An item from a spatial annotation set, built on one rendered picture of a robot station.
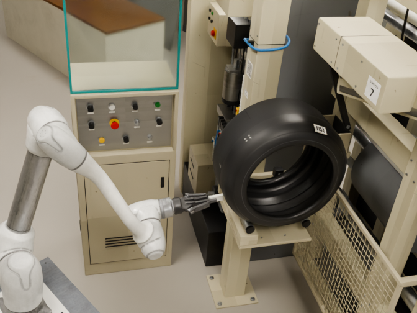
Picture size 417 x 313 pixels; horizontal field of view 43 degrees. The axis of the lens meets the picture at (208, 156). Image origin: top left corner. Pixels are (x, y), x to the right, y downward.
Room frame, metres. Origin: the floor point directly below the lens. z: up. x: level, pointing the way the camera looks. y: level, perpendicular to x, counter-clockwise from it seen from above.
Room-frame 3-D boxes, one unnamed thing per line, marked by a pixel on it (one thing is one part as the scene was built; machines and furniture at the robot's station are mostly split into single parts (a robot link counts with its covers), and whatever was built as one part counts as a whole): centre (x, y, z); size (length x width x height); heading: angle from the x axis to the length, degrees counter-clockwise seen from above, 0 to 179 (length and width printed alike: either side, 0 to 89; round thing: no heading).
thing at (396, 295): (1.94, -0.69, 0.65); 0.90 x 0.02 x 0.70; 16
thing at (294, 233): (2.07, -0.31, 0.80); 0.37 x 0.36 x 0.02; 106
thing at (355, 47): (2.03, -0.63, 1.71); 0.61 x 0.25 x 0.15; 16
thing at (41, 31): (5.55, 1.57, 0.37); 2.19 x 0.70 x 0.74; 46
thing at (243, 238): (2.03, -0.17, 0.84); 0.36 x 0.09 x 0.06; 16
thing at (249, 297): (2.30, -0.22, 0.01); 0.27 x 0.27 x 0.02; 16
